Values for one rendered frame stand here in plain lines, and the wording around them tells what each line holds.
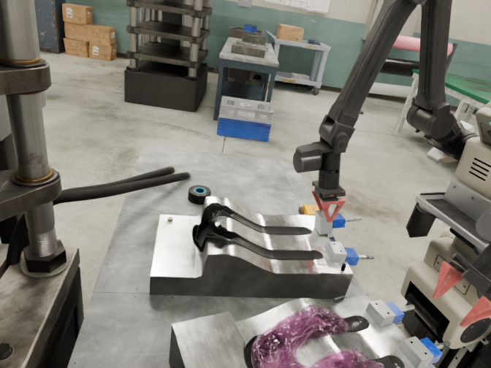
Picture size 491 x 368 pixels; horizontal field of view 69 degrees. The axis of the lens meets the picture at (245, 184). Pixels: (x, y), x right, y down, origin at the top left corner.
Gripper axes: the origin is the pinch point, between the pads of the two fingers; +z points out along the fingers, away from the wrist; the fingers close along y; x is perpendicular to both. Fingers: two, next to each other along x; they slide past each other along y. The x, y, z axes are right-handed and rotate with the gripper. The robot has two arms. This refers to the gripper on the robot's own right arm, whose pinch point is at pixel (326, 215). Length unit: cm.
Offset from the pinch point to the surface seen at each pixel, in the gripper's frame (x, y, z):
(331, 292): -4.0, 16.6, 13.9
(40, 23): -292, -624, -103
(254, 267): -24.1, 17.9, 3.2
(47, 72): -63, 13, -43
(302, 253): -9.8, 9.6, 5.9
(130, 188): -57, -15, -7
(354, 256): 3.2, 12.8, 6.3
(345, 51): 249, -603, -41
